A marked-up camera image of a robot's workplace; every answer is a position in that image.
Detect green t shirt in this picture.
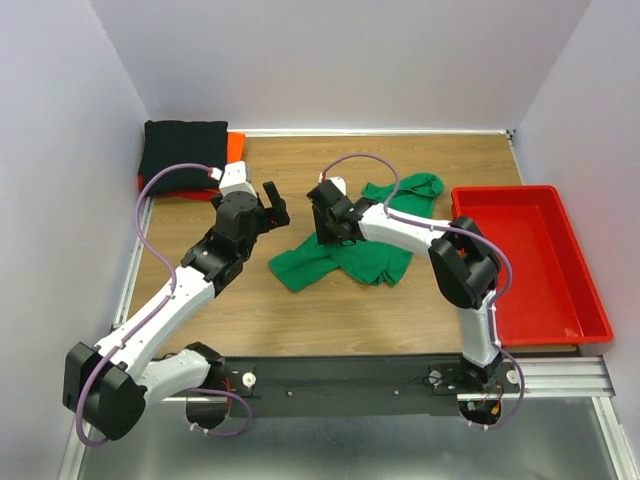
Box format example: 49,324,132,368
269,172,444,292

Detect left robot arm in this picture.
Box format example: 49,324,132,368
62,182,290,447

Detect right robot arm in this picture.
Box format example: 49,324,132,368
307,177,502,392

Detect folded red t shirt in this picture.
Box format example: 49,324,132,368
148,188,220,202

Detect folded orange t shirt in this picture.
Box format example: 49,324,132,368
227,132,246,164

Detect folded black t shirt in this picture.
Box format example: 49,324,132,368
138,120,228,194

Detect red plastic bin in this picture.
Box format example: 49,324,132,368
451,185,614,348

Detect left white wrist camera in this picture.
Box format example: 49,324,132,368
218,161,255,196

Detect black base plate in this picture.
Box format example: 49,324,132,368
149,352,535,430

